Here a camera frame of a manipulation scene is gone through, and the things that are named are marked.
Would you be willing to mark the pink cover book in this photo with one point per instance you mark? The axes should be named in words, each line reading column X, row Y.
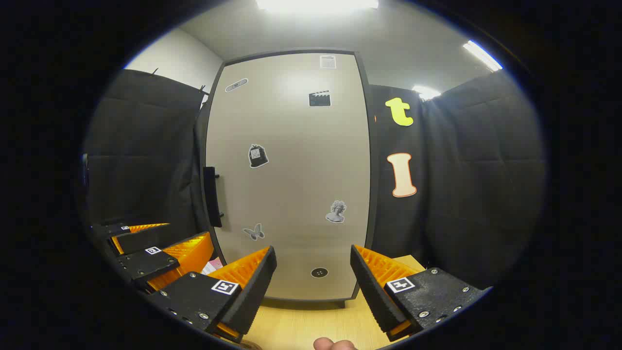
column 214, row 265

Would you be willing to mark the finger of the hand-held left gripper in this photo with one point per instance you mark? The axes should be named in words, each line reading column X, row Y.
column 150, row 265
column 141, row 239

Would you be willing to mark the grey cabinet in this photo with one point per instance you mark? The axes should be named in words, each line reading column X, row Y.
column 374, row 218

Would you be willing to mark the black backdrop cloth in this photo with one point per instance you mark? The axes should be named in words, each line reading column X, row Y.
column 486, row 184

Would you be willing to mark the grey cabinet door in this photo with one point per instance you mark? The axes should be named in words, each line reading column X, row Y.
column 291, row 184

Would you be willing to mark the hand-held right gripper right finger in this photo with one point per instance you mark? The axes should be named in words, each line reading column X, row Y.
column 371, row 291

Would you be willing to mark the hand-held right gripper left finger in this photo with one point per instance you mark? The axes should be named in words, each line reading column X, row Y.
column 252, row 291

